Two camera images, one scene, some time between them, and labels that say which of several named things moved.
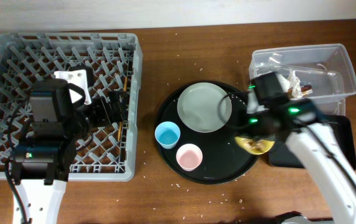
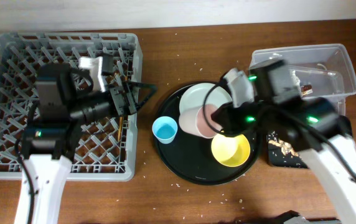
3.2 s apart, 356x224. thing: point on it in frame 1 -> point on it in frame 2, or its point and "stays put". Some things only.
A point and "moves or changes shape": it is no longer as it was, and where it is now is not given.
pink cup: [189, 157] -> [198, 121]
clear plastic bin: [322, 73] stays put
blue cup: [167, 134] moves or changes shape
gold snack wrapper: [305, 89] stays put
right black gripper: [243, 132] -> [226, 112]
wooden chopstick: [121, 122] stays put
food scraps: [257, 144] -> [285, 147]
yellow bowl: [257, 147] -> [230, 151]
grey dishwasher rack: [19, 60] stays put
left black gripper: [118, 107] -> [129, 106]
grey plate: [204, 107] stays put
